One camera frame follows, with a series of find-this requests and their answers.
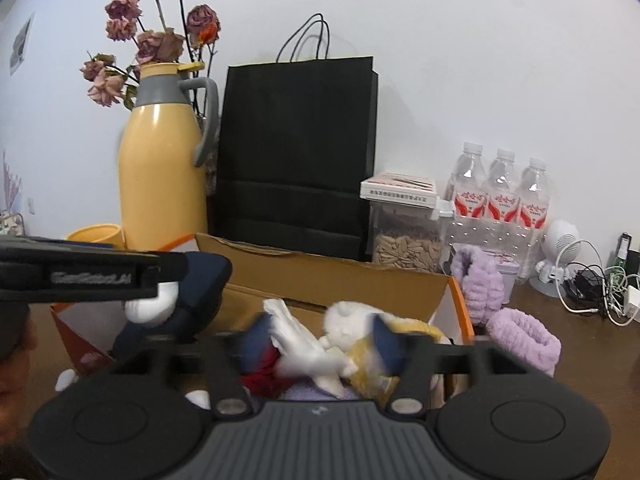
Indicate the clear seed container white lid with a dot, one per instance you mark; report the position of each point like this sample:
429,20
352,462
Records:
405,250

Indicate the white cloth red print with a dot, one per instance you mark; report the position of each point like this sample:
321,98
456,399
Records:
300,345

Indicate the wall paper notice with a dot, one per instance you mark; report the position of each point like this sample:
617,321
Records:
21,42

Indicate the yellow mug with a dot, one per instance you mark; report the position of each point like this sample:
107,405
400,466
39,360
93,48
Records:
97,235

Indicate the yellow thermos jug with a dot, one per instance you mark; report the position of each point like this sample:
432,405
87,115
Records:
160,175

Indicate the purple fluffy headband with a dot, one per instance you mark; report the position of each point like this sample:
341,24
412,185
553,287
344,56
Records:
525,342
477,280

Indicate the orange cardboard box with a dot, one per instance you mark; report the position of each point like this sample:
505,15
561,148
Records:
325,275

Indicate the navy zip pouch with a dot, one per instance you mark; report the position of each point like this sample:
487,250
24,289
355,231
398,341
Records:
200,285

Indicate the water bottle red label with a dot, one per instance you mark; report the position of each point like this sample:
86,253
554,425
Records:
534,192
467,180
502,185

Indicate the black paper bag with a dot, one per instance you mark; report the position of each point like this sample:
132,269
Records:
295,160

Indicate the purple knitted cloth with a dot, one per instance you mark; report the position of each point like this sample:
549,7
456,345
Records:
310,392

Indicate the white wall outlet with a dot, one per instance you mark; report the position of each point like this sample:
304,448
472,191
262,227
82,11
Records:
31,206

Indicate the small white desk fan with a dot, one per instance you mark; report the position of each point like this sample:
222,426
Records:
557,250

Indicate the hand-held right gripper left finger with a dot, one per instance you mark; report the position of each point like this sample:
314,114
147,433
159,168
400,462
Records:
227,370

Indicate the white yellow plush toy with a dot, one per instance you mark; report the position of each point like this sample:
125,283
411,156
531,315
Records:
350,325

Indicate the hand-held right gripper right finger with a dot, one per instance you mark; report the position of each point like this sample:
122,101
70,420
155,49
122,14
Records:
390,345

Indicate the dried pink rose bouquet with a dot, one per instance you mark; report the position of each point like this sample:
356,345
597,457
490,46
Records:
160,45

